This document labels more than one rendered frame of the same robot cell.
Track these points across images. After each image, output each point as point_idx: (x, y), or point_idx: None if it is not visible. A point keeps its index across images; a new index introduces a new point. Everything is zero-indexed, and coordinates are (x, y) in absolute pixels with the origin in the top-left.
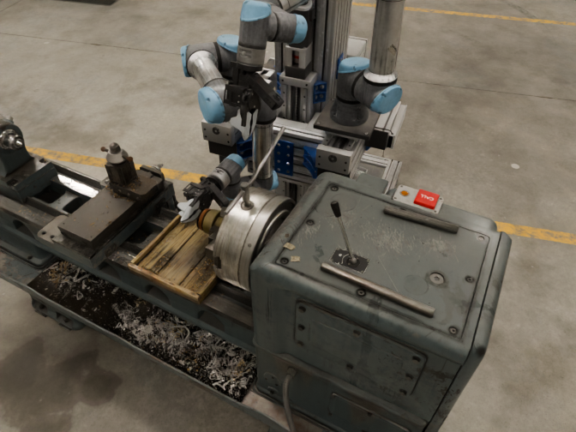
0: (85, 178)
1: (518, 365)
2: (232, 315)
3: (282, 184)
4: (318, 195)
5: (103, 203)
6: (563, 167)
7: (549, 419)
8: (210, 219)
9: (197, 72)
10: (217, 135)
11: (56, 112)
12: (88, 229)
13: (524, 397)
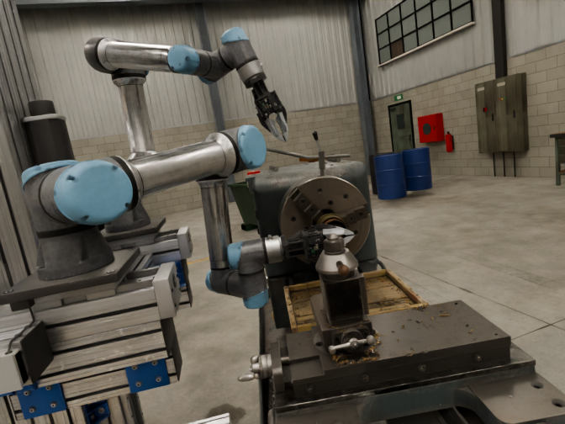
0: None
1: (213, 363)
2: (373, 269)
3: (129, 406)
4: (285, 172)
5: (405, 335)
6: None
7: (245, 344)
8: (336, 216)
9: (173, 159)
10: (176, 289)
11: None
12: (455, 312)
13: (237, 354)
